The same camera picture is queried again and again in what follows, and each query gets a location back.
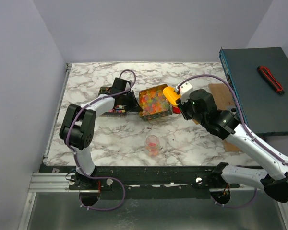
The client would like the tin of paper stars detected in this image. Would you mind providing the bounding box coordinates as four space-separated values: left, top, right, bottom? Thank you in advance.
98 86 129 118

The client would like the tin of gummy candies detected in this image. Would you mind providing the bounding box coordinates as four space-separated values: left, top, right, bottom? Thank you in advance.
139 84 172 121

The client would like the yellow plastic scoop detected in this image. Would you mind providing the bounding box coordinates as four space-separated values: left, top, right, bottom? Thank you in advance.
163 87 181 107

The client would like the clear glass jar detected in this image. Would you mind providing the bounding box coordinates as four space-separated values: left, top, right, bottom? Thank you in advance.
144 135 160 157

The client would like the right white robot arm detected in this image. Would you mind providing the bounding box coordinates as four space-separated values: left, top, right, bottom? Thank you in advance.
176 90 288 203

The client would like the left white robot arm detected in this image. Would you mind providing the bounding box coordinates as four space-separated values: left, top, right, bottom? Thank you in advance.
59 77 139 189

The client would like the red jar lid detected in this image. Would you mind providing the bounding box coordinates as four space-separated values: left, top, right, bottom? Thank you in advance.
172 106 181 114

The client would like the wooden board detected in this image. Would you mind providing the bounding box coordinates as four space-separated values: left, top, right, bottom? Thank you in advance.
208 83 243 152

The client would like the dark grey metal box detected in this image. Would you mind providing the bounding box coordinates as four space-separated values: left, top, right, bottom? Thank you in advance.
219 47 288 136

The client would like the red black utility knife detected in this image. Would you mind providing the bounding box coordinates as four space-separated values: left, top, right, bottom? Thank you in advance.
257 66 285 95

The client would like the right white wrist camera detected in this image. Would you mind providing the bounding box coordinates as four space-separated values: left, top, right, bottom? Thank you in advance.
180 82 194 101

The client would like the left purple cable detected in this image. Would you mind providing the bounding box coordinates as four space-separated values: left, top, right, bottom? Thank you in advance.
64 69 137 212

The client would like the black mounting rail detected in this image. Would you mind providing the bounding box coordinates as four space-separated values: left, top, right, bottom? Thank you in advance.
30 165 239 203

